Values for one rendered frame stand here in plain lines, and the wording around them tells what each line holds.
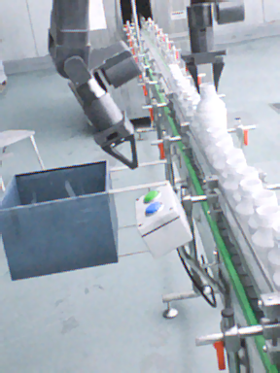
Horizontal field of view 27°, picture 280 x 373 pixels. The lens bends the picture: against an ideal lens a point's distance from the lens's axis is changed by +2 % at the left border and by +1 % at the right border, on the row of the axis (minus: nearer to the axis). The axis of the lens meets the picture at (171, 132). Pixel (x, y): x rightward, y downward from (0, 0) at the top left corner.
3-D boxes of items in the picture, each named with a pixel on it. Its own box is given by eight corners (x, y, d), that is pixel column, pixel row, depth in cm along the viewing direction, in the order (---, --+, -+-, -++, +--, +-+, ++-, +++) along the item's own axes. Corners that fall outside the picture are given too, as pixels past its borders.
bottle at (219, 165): (243, 208, 128) (235, 137, 124) (249, 220, 123) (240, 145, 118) (217, 212, 128) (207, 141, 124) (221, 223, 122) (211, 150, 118)
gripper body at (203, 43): (180, 59, 137) (176, 28, 135) (223, 53, 137) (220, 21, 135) (184, 63, 130) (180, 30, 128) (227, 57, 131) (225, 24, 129)
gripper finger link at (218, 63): (193, 91, 139) (189, 52, 137) (223, 87, 140) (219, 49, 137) (197, 97, 133) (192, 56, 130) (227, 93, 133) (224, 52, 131)
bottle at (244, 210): (283, 275, 100) (273, 185, 96) (249, 282, 99) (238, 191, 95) (269, 258, 106) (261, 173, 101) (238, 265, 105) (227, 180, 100)
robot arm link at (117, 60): (48, 40, 102) (59, 64, 96) (106, 8, 103) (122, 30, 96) (79, 88, 110) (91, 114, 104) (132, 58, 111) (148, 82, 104)
